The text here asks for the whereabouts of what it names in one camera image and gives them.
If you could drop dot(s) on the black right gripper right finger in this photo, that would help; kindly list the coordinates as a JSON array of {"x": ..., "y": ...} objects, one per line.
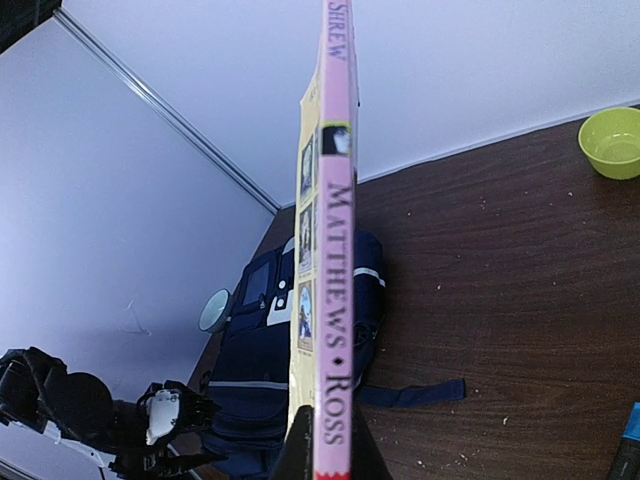
[{"x": 367, "y": 462}]

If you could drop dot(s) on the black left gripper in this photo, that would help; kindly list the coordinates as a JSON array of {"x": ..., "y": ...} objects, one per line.
[{"x": 119, "y": 427}]

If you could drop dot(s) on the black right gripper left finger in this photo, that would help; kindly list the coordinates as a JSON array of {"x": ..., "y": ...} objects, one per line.
[{"x": 296, "y": 458}]

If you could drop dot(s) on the navy blue student backpack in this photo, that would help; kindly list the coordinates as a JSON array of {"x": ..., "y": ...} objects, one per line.
[{"x": 249, "y": 379}]

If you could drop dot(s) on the yellow pink spine paperback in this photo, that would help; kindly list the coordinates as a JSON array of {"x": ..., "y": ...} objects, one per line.
[{"x": 321, "y": 331}]

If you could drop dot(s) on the pale green ceramic bowl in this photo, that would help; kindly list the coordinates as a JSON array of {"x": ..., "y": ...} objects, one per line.
[{"x": 216, "y": 312}]

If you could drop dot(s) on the blue black highlighter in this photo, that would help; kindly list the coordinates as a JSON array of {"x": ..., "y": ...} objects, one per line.
[{"x": 626, "y": 463}]

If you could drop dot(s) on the lime green plastic bowl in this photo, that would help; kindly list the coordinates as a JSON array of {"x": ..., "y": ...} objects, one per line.
[{"x": 610, "y": 141}]

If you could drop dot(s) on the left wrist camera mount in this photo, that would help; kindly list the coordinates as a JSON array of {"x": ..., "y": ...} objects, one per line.
[{"x": 163, "y": 409}]

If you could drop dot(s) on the left aluminium corner post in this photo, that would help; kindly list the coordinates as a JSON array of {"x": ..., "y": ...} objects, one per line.
[{"x": 165, "y": 110}]

